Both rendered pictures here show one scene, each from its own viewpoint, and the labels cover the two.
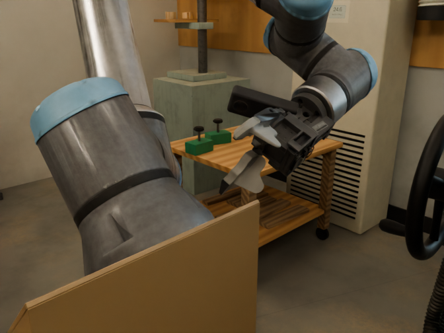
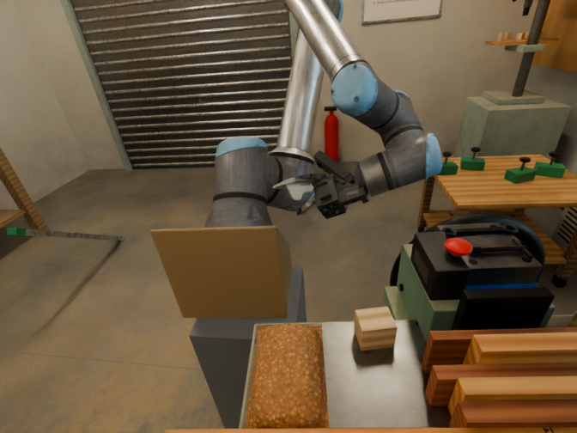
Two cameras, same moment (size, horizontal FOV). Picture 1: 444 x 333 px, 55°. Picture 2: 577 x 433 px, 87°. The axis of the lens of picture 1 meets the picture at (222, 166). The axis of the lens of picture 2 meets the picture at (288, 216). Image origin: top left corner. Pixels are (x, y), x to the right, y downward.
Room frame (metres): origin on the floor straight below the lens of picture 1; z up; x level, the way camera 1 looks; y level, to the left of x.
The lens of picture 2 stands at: (0.18, -0.54, 1.26)
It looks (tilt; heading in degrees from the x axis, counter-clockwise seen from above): 31 degrees down; 52
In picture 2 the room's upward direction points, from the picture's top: 5 degrees counter-clockwise
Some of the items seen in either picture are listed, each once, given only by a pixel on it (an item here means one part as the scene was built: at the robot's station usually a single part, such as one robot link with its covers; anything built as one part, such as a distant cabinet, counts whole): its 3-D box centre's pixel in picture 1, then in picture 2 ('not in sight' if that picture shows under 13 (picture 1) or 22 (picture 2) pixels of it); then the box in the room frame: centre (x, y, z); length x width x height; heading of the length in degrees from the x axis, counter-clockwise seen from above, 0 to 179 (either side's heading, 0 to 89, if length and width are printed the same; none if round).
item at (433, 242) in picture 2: not in sight; (467, 253); (0.55, -0.45, 0.99); 0.13 x 0.11 x 0.06; 137
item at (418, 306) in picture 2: not in sight; (461, 294); (0.55, -0.45, 0.91); 0.15 x 0.14 x 0.09; 137
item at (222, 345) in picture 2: not in sight; (263, 351); (0.50, 0.09, 0.28); 0.30 x 0.30 x 0.55; 42
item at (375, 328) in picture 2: not in sight; (374, 328); (0.41, -0.40, 0.92); 0.04 x 0.03 x 0.04; 143
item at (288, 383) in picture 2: not in sight; (287, 364); (0.30, -0.36, 0.92); 0.14 x 0.09 x 0.04; 47
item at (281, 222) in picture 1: (252, 183); (493, 210); (1.93, -0.15, 0.32); 0.66 x 0.57 x 0.64; 133
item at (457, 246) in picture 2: not in sight; (458, 246); (0.51, -0.44, 1.02); 0.03 x 0.03 x 0.01
